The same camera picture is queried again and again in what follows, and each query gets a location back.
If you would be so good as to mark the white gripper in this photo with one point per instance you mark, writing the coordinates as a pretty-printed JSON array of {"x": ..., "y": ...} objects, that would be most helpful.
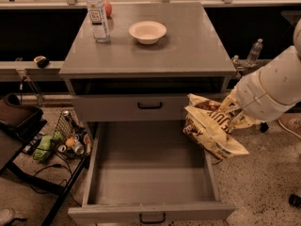
[{"x": 250, "y": 95}]

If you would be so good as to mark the brown and yellow chip bag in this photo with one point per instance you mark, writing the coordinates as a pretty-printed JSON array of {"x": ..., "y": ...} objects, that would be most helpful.
[{"x": 208, "y": 127}]

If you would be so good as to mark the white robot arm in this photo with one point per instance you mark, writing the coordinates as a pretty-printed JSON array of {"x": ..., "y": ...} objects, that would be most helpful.
[{"x": 288, "y": 62}]

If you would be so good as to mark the open grey bottom drawer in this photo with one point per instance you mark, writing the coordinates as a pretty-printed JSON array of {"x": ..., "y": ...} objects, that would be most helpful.
[{"x": 148, "y": 172}]

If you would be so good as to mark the grey drawer cabinet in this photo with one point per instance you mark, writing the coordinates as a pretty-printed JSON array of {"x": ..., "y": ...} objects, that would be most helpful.
[{"x": 189, "y": 58}]

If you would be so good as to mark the closed grey middle drawer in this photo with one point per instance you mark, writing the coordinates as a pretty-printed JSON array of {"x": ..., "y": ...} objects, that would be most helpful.
[{"x": 154, "y": 107}]

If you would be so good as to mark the green bag on floor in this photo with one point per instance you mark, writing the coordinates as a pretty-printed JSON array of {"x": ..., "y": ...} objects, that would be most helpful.
[{"x": 46, "y": 146}]

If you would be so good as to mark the shoe on floor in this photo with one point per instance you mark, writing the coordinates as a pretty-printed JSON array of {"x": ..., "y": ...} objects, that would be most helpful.
[{"x": 291, "y": 123}]

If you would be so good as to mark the background water bottle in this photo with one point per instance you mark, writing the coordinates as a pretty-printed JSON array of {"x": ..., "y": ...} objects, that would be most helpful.
[{"x": 254, "y": 53}]

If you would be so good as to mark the dark object on floor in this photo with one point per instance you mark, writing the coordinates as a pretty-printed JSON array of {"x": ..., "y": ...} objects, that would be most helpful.
[{"x": 295, "y": 201}]

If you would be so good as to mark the white bowl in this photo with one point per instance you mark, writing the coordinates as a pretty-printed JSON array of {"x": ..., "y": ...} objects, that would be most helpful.
[{"x": 147, "y": 32}]

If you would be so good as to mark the red apple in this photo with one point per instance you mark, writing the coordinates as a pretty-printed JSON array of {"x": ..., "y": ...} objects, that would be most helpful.
[{"x": 108, "y": 8}]

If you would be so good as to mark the clear plastic water bottle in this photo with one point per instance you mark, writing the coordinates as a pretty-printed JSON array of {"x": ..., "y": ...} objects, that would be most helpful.
[{"x": 97, "y": 15}]

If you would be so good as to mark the small black yellow device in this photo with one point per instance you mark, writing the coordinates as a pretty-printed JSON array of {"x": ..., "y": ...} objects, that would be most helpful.
[{"x": 41, "y": 61}]

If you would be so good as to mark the black side table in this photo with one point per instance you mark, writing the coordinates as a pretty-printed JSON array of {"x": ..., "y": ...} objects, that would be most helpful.
[{"x": 39, "y": 194}]

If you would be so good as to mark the white object bottom left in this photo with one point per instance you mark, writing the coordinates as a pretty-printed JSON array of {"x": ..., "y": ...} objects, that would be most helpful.
[{"x": 7, "y": 216}]

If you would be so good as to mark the metal clamp on rail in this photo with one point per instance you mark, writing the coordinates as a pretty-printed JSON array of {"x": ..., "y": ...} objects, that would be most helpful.
[{"x": 239, "y": 67}]

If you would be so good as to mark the wire basket with cans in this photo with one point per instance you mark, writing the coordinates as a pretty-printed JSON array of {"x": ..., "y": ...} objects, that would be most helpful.
[{"x": 70, "y": 137}]

